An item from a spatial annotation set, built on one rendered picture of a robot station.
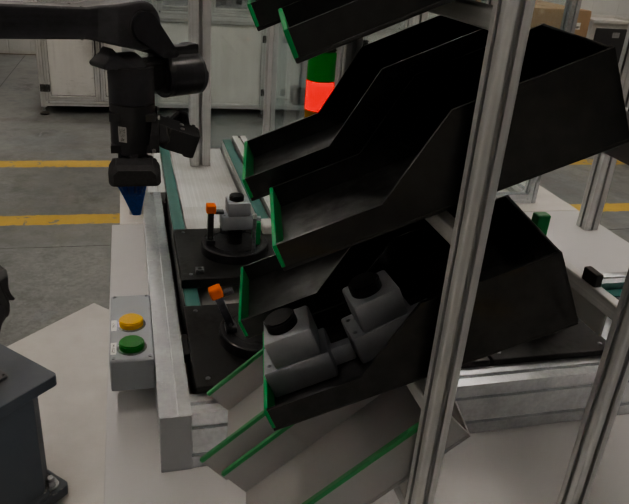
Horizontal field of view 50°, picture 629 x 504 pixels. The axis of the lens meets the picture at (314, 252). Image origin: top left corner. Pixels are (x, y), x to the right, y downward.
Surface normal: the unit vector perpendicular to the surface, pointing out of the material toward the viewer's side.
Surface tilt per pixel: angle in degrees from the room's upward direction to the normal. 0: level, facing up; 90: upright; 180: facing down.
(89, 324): 0
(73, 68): 90
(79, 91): 90
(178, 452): 90
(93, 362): 0
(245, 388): 90
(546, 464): 0
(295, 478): 45
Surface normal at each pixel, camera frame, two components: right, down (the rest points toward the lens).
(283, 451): 0.07, 0.43
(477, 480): 0.07, -0.90
